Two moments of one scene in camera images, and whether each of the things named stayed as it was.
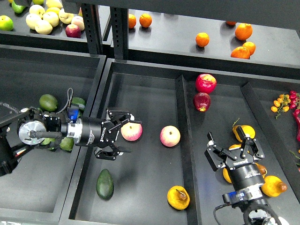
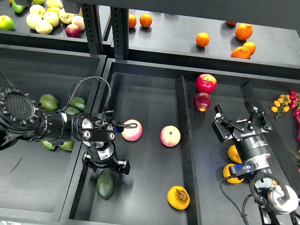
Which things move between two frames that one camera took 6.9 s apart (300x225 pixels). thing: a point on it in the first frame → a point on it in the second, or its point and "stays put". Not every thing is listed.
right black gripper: (244, 173) → (250, 141)
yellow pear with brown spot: (178, 198) stays put
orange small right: (251, 46) stays put
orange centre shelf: (202, 39) stays put
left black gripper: (103, 133) → (101, 153)
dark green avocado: (105, 184) stays put
